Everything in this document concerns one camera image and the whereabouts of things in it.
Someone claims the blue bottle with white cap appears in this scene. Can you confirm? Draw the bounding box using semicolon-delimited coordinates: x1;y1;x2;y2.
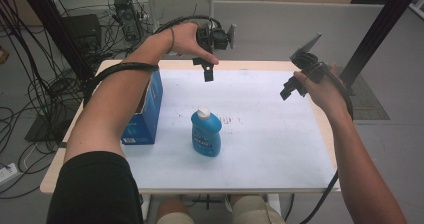
190;106;223;158

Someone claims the blue cardboard box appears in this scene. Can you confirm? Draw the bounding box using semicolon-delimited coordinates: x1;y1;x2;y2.
120;68;164;146

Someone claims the white power strip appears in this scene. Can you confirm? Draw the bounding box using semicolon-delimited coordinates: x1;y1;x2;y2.
0;162;19;187

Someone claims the black equipment box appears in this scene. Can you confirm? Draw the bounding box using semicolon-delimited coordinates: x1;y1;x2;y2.
61;13;103;52

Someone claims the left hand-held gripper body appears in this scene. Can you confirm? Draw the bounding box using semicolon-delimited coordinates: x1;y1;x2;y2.
195;17;238;54

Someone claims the computer tower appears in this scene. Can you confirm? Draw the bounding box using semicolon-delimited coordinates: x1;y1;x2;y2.
113;0;144;42

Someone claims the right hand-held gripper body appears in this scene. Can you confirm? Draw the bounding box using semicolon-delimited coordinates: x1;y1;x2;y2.
289;32;330;85

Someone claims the person's right hand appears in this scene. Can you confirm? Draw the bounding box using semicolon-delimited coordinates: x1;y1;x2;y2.
293;63;352;119

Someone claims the tangle of black floor cables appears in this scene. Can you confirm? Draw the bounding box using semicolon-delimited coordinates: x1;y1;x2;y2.
0;0;158;200

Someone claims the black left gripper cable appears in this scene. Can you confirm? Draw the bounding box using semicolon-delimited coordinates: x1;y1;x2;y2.
82;14;223;107

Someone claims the person's right leg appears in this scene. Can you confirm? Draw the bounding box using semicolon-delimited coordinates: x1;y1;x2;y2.
231;194;288;224

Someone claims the thin wrist band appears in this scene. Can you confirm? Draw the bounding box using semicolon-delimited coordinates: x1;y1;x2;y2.
168;26;176;53

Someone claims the person's left leg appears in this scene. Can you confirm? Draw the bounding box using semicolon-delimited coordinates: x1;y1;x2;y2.
155;197;196;224

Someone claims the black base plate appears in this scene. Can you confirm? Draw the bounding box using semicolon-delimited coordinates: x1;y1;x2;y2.
24;113;68;143

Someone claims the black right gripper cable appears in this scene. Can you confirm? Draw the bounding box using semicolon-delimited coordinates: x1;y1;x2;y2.
298;62;355;224

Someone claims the person's left hand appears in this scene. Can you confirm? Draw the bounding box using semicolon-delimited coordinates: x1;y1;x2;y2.
167;21;220;66

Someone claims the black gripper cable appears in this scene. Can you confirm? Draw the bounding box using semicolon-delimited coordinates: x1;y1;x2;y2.
298;62;355;224
82;14;223;107

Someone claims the black metal frame post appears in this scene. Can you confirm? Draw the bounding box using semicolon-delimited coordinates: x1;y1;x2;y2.
16;0;96;82
338;0;424;88

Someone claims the black shirt sleeve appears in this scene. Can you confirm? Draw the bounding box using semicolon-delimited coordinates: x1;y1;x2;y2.
46;150;144;224

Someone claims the person's leg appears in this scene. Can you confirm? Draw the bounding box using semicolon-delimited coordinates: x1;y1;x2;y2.
155;197;196;224
231;194;288;224

